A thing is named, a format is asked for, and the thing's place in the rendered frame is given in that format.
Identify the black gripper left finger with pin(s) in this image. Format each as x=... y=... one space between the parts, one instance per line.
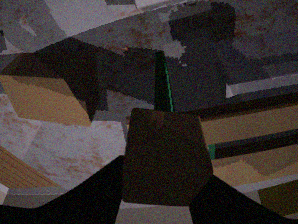
x=96 y=201

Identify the thin tan wooden stick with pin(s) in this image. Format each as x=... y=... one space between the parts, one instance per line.
x=127 y=119

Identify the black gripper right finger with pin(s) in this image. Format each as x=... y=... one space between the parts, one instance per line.
x=218 y=203

